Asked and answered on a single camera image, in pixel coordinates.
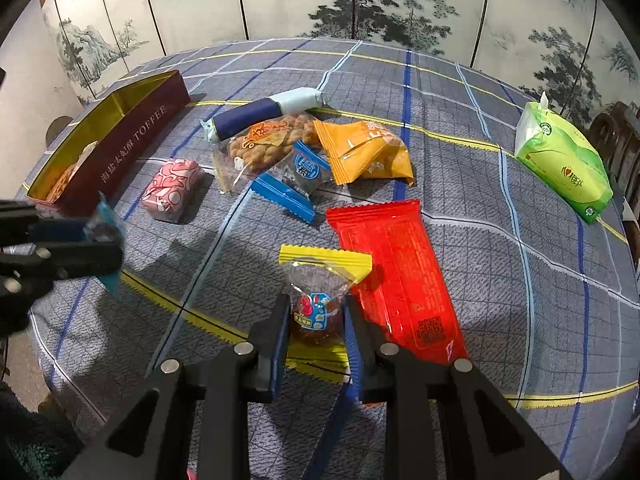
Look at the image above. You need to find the maroon and gold tin box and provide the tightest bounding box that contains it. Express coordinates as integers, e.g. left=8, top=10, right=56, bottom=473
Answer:
left=25, top=70, right=192, bottom=218

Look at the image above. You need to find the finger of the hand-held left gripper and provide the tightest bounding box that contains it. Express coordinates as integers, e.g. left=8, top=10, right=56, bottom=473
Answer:
left=0, top=199, right=90, bottom=246
left=0, top=240, right=124, bottom=336

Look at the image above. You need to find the yellow-edged clear snack packet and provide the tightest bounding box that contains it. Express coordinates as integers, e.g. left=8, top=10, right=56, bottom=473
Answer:
left=278, top=244, right=373, bottom=346

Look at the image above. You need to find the navy and white snack packet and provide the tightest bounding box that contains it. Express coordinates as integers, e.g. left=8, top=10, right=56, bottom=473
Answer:
left=200, top=87, right=326, bottom=143

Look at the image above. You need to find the plaid grey tablecloth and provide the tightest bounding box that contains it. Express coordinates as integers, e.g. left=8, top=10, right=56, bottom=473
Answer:
left=15, top=37, right=640, bottom=480

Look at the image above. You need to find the pink patterned snack packet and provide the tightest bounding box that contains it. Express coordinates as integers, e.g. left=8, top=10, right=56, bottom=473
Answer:
left=141, top=158, right=205, bottom=224

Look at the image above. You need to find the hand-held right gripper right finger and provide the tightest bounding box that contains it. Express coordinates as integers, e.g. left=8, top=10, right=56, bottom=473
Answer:
left=343, top=294, right=576, bottom=480

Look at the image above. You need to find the orange snack packet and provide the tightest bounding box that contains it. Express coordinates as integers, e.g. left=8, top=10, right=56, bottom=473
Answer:
left=313, top=119, right=415, bottom=187

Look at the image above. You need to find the clear bag of fried peanuts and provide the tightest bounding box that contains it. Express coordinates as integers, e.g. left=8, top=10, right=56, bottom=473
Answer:
left=212, top=114, right=321, bottom=193

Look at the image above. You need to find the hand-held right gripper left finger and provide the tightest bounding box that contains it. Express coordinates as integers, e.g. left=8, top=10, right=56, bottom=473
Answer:
left=60, top=294, right=292, bottom=480

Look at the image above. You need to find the dark wooden chair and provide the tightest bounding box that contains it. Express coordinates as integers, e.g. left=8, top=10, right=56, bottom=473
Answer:
left=590, top=101, right=640, bottom=261

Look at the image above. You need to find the blue-edged clear snack packet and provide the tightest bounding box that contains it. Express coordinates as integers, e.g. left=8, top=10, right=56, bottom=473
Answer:
left=250, top=141, right=332, bottom=224
left=85, top=195, right=127, bottom=293

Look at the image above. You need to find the green snack packet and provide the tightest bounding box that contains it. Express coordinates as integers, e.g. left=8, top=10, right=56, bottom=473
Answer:
left=515, top=92, right=614, bottom=224

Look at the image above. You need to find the clear bag of brown snacks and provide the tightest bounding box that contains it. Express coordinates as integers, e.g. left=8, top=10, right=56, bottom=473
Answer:
left=47, top=157, right=96, bottom=201

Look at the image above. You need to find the red snack packet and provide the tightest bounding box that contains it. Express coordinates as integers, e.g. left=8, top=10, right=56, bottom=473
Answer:
left=326, top=200, right=469, bottom=365

